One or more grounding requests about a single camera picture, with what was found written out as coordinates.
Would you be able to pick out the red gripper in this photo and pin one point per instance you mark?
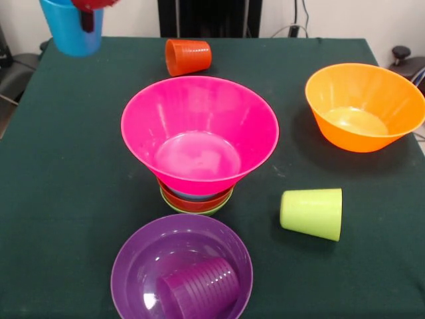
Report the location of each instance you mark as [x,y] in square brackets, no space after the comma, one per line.
[91,5]

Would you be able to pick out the blue plastic cup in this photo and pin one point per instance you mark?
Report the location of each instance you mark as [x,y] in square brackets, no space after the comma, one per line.
[71,36]

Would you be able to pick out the orange plastic cup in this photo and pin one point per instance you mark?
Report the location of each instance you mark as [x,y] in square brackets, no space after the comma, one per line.
[189,56]

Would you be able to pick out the pink plastic bowl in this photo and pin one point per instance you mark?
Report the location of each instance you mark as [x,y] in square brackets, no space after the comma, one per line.
[199,182]

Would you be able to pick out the blue plastic bowl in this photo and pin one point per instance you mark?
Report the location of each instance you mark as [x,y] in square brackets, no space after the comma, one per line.
[192,196]

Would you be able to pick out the orange plastic bowl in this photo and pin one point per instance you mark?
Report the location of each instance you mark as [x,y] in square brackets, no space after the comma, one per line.
[199,204]

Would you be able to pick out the green plastic bowl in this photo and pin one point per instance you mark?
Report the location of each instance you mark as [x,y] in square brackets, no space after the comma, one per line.
[216,210]

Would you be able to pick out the purple plastic bowl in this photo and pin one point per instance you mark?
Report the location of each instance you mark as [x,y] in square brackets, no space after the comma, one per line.
[139,256]

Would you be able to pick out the purple plastic cup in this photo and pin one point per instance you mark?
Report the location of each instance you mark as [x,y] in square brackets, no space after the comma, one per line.
[199,289]

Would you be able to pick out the lime green plastic cup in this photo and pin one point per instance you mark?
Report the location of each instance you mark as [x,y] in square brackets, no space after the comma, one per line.
[312,212]

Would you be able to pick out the grey chair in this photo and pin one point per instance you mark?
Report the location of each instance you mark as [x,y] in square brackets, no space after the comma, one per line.
[16,79]

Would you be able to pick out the black power plug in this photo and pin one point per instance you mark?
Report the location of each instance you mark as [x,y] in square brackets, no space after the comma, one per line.
[293,30]

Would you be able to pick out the yellow plastic bowl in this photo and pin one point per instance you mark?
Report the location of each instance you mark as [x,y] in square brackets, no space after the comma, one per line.
[352,139]

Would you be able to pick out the black chair armrest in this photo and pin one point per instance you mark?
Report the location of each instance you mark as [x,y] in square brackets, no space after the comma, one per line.
[401,53]

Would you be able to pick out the dark green tablecloth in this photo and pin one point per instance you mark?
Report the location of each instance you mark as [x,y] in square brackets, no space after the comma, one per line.
[332,282]

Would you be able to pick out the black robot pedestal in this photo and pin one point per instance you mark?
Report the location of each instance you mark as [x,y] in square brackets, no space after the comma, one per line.
[212,16]

